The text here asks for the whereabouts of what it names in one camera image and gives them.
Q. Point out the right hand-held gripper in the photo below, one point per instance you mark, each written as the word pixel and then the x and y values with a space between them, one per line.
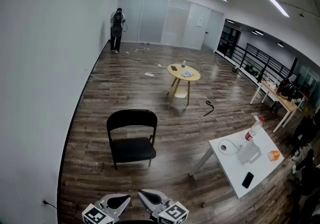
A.
pixel 172 213

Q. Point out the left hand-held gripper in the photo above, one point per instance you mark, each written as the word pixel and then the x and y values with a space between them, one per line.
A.
pixel 96 214

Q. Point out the black folding chair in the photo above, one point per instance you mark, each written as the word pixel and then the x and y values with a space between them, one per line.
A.
pixel 132 147

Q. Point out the black office chair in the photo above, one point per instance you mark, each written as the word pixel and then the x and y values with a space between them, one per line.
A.
pixel 303 130
pixel 308 168

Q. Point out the small black floor clip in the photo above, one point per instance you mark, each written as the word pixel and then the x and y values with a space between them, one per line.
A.
pixel 203 205

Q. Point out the black phone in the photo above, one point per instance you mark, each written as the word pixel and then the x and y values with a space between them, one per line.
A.
pixel 247 180
pixel 173 68

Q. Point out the white electric kettle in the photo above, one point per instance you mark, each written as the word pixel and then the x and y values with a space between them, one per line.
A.
pixel 246 154

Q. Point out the black curved floor tool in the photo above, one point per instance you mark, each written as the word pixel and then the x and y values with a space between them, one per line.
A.
pixel 210 112

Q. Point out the white square table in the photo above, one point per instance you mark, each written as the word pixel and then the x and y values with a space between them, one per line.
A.
pixel 260 173

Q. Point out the red label plastic bottle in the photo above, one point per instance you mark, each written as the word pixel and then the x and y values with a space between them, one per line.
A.
pixel 251 134

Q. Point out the round yellow wooden table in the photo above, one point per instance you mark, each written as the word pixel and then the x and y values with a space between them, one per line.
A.
pixel 178 77

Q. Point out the white power strip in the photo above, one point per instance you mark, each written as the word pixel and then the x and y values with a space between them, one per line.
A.
pixel 158 64
pixel 149 74

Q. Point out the small orange container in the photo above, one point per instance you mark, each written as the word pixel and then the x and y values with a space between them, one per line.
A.
pixel 274 155

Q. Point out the white paper scrap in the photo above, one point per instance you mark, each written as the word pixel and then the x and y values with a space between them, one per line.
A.
pixel 256 117

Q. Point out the purple white booklet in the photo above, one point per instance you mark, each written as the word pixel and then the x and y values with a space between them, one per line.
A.
pixel 187 74

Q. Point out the small clear water bottle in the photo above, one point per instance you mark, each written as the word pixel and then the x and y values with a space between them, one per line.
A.
pixel 183 64

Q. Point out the small dark bin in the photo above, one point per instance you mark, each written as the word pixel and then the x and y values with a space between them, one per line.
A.
pixel 235 69

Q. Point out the wooden desk with white legs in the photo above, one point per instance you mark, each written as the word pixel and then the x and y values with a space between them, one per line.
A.
pixel 285 102

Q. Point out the black framed glass door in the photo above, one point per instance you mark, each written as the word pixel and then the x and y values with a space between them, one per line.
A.
pixel 228 40

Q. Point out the white door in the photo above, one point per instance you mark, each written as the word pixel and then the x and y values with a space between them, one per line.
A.
pixel 212 32

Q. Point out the black metal railing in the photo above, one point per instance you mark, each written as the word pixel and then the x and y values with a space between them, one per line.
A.
pixel 268 58

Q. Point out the white paper notice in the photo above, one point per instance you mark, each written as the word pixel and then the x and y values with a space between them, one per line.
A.
pixel 199 22

